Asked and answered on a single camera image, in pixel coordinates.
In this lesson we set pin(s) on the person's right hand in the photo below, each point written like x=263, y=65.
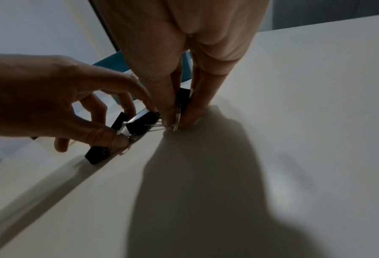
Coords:
x=183, y=25

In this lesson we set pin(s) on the person's left hand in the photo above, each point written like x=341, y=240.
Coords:
x=33, y=95

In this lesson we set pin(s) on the teal divided organizer box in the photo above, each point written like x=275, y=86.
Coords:
x=113, y=63

